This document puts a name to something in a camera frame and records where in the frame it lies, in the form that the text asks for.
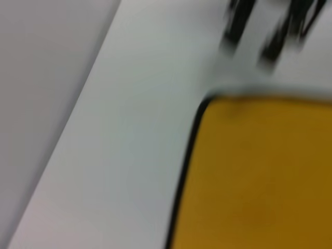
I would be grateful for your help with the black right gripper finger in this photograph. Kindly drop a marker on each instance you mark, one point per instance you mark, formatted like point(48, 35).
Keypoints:
point(238, 26)
point(280, 41)

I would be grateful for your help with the yellow grey black-edged towel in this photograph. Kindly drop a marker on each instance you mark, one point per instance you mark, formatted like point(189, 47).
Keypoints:
point(259, 168)

